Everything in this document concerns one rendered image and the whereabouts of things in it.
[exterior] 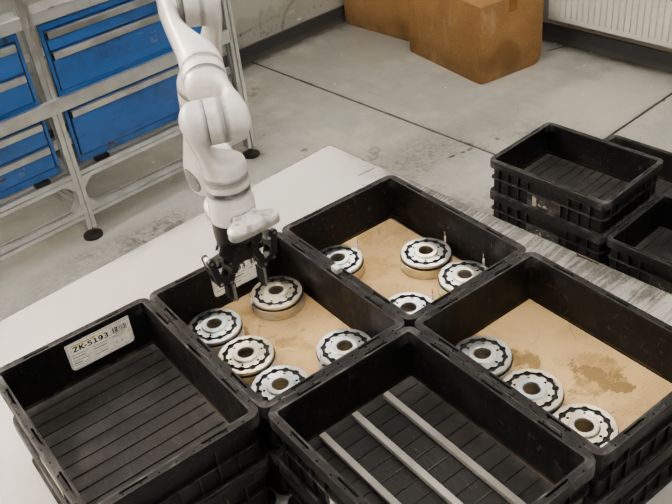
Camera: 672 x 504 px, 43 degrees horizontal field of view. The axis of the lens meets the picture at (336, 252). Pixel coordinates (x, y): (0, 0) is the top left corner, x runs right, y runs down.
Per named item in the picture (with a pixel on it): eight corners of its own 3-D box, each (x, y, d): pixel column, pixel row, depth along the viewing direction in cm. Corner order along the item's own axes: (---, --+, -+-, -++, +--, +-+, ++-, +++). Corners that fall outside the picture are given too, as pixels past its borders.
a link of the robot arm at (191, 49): (170, 61, 128) (226, 54, 130) (149, -36, 144) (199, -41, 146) (176, 108, 135) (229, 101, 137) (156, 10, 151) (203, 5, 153)
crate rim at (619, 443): (410, 333, 146) (409, 322, 144) (530, 259, 159) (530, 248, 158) (600, 471, 118) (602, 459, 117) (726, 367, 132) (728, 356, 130)
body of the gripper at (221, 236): (242, 193, 141) (251, 239, 146) (198, 213, 137) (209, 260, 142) (267, 210, 136) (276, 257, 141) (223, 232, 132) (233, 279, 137)
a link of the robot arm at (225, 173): (197, 206, 130) (253, 194, 131) (176, 116, 121) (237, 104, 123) (192, 184, 136) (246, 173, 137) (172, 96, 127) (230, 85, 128)
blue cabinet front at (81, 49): (78, 162, 333) (35, 25, 300) (225, 95, 370) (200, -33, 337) (82, 164, 331) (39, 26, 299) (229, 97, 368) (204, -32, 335)
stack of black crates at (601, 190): (486, 279, 277) (487, 159, 251) (542, 238, 292) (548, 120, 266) (592, 332, 252) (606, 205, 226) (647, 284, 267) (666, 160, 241)
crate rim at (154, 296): (148, 304, 159) (145, 294, 158) (279, 238, 173) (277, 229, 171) (265, 422, 132) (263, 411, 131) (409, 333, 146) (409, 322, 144)
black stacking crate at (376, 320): (160, 342, 165) (147, 297, 158) (285, 276, 178) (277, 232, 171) (274, 462, 138) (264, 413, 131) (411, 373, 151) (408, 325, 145)
